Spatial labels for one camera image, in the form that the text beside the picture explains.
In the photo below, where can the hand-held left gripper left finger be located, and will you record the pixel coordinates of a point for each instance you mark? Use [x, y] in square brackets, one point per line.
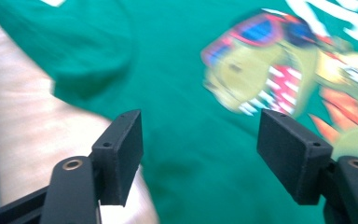
[119, 155]

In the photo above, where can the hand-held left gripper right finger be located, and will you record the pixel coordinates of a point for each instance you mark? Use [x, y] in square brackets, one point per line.
[289, 155]

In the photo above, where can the green dinosaur print t-shirt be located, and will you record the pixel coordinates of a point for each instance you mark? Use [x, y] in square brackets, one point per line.
[174, 62]

